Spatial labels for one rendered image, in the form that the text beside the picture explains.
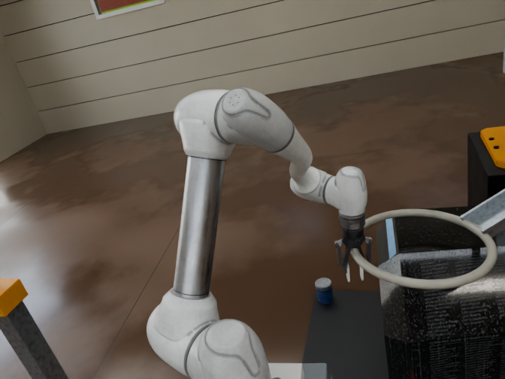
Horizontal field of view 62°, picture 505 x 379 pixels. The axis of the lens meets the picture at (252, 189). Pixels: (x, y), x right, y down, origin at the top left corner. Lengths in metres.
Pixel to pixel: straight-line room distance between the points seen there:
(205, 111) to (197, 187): 0.20
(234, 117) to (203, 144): 0.15
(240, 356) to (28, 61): 8.92
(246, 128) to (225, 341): 0.50
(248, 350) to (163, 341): 0.27
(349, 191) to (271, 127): 0.50
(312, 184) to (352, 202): 0.15
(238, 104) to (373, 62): 6.88
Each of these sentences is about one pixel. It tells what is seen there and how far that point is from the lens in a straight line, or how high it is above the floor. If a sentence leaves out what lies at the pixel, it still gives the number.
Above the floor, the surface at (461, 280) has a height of 0.91.
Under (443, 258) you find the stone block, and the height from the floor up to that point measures 0.78.
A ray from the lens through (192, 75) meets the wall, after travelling 8.16.
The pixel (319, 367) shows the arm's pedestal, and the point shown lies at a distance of 1.37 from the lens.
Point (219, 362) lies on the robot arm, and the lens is 1.04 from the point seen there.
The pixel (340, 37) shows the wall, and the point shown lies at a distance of 7.68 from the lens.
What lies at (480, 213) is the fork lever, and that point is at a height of 0.89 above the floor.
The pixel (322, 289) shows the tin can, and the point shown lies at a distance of 2.64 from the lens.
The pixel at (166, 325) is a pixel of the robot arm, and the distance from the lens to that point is 1.19.
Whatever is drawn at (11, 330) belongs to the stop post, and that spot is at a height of 0.92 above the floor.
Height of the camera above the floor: 1.84
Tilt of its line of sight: 25 degrees down
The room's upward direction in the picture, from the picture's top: 14 degrees counter-clockwise
